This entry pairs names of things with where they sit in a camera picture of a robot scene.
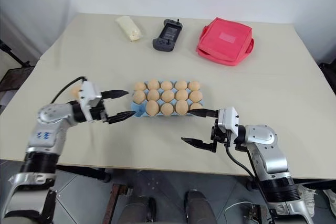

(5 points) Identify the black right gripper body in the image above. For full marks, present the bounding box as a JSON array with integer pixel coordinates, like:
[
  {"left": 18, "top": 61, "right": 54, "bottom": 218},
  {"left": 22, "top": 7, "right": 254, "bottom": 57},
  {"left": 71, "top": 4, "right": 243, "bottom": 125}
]
[{"left": 211, "top": 117, "right": 233, "bottom": 147}]

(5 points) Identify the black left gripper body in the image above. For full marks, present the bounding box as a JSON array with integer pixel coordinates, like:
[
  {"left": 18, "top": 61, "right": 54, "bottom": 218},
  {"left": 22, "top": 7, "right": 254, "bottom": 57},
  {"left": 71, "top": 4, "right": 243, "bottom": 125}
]
[{"left": 88, "top": 92, "right": 109, "bottom": 124}]

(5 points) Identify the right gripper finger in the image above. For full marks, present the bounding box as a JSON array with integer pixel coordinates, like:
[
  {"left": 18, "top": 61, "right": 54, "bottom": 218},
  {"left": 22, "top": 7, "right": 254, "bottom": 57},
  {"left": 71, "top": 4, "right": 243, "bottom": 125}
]
[
  {"left": 188, "top": 108, "right": 219, "bottom": 119},
  {"left": 181, "top": 137, "right": 218, "bottom": 153}
]

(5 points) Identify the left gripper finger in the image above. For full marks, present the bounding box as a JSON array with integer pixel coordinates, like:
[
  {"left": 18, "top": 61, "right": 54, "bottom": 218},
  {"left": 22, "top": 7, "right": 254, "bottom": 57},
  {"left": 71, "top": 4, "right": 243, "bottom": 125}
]
[
  {"left": 106, "top": 111, "right": 136, "bottom": 125},
  {"left": 101, "top": 90, "right": 130, "bottom": 101}
]

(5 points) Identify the blue egg tray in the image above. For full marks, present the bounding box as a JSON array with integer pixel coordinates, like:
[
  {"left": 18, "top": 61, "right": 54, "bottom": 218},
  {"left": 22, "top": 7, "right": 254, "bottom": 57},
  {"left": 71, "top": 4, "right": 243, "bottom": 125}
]
[{"left": 130, "top": 80, "right": 204, "bottom": 118}]

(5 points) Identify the dark rounded robot leg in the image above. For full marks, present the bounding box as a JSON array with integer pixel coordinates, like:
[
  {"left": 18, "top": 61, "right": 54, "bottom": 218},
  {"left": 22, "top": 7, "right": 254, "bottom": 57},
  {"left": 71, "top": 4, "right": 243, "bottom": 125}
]
[{"left": 185, "top": 189, "right": 208, "bottom": 224}]

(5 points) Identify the white bag of rice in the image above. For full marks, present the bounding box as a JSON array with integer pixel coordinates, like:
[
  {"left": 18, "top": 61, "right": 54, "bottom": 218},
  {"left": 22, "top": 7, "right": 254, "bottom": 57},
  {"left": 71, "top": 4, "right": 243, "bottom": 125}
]
[{"left": 115, "top": 15, "right": 143, "bottom": 42}]

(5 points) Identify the pink fabric bag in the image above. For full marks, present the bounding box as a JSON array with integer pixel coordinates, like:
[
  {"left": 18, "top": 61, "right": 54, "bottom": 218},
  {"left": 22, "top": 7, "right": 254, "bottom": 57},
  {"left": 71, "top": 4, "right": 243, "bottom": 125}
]
[{"left": 196, "top": 17, "right": 255, "bottom": 67}]

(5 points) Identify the grey handheld game controller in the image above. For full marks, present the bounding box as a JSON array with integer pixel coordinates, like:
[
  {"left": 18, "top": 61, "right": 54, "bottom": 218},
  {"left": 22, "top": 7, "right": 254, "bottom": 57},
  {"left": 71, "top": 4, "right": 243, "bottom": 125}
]
[{"left": 152, "top": 18, "right": 183, "bottom": 52}]

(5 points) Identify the rusty metal bar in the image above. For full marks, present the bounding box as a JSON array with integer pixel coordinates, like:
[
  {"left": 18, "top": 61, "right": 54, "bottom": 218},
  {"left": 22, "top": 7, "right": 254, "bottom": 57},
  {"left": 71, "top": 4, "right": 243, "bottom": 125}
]
[{"left": 102, "top": 184, "right": 127, "bottom": 224}]

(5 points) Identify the black tripod stand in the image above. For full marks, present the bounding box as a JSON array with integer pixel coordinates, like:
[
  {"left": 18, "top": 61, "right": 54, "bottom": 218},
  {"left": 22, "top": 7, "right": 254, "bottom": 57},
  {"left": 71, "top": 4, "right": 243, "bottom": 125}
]
[{"left": 0, "top": 39, "right": 31, "bottom": 68}]

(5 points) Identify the crumpled white cloth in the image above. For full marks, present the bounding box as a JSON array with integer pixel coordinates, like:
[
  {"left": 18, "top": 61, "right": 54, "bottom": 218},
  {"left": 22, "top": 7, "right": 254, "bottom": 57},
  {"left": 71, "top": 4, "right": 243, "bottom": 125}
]
[{"left": 298, "top": 184, "right": 317, "bottom": 217}]

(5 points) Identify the black equipment case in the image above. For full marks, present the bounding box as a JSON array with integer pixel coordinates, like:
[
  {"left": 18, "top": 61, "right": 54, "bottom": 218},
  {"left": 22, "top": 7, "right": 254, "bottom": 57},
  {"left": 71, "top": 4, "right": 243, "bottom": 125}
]
[{"left": 318, "top": 62, "right": 336, "bottom": 78}]

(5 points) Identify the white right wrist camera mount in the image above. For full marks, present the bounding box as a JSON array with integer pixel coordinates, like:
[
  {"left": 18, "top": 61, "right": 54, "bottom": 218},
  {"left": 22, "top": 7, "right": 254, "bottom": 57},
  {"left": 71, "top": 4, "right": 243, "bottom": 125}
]
[{"left": 217, "top": 106, "right": 240, "bottom": 146}]

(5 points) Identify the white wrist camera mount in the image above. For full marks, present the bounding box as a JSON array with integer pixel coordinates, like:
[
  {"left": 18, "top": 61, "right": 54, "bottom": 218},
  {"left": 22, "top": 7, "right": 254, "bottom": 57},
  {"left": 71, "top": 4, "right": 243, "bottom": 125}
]
[
  {"left": 217, "top": 106, "right": 240, "bottom": 146},
  {"left": 77, "top": 81, "right": 102, "bottom": 123}
]

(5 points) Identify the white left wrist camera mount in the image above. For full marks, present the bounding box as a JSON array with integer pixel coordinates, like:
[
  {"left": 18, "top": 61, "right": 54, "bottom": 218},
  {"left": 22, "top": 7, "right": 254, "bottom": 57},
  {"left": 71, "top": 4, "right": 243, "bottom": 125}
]
[{"left": 77, "top": 81, "right": 102, "bottom": 123}]

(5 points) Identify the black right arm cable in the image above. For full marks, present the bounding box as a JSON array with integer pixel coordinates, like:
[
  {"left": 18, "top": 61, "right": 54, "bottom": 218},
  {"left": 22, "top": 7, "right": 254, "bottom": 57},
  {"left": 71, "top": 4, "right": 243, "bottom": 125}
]
[{"left": 225, "top": 144, "right": 260, "bottom": 183}]

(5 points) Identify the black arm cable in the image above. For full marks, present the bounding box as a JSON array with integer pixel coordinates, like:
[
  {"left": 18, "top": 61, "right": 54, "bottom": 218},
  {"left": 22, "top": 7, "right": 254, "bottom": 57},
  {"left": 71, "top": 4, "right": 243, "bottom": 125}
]
[
  {"left": 50, "top": 76, "right": 88, "bottom": 104},
  {"left": 225, "top": 144, "right": 260, "bottom": 183}
]

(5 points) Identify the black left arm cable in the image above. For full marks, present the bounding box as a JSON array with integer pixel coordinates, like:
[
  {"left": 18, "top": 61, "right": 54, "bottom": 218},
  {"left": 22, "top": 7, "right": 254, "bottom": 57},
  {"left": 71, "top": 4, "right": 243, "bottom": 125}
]
[{"left": 50, "top": 76, "right": 88, "bottom": 104}]

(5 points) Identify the black table frame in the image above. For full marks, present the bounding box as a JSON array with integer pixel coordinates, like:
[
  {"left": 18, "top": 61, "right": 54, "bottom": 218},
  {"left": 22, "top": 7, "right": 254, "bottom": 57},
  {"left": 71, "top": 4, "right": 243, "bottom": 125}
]
[{"left": 56, "top": 165, "right": 114, "bottom": 183}]

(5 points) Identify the white floor cable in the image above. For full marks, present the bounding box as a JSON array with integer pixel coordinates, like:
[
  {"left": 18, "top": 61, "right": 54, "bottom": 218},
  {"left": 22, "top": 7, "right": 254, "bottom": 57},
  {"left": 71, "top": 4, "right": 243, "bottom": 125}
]
[{"left": 225, "top": 201, "right": 254, "bottom": 216}]

